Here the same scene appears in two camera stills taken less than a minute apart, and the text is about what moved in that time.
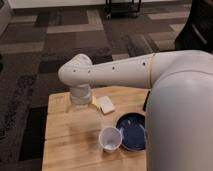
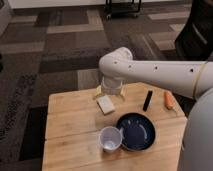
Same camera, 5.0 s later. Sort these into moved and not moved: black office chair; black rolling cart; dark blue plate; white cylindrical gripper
Moved: white cylindrical gripper
Not moved: dark blue plate; black rolling cart; black office chair
